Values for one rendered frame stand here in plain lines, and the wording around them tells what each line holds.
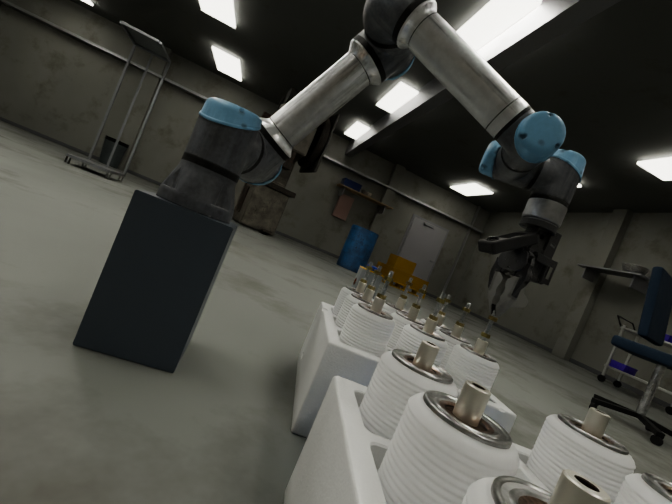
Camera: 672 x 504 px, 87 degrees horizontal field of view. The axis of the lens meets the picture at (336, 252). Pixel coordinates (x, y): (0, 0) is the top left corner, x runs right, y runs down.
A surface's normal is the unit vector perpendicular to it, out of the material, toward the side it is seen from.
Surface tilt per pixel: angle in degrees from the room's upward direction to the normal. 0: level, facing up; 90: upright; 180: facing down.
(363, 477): 0
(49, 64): 90
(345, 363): 90
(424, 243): 90
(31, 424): 0
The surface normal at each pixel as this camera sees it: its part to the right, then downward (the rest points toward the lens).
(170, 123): 0.22, 0.11
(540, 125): -0.18, -0.05
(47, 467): 0.39, -0.92
